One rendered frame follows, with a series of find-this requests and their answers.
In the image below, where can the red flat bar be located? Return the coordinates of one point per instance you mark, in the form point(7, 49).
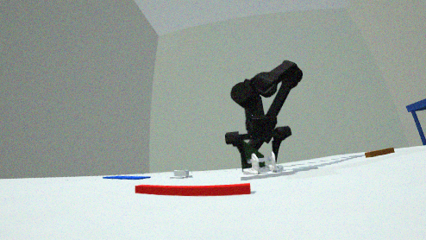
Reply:
point(219, 190)

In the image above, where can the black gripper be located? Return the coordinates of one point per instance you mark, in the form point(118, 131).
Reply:
point(279, 134)

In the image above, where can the brown flat bar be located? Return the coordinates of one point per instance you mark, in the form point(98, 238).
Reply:
point(385, 151)

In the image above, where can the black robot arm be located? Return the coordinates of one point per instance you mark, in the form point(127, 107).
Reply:
point(247, 95)

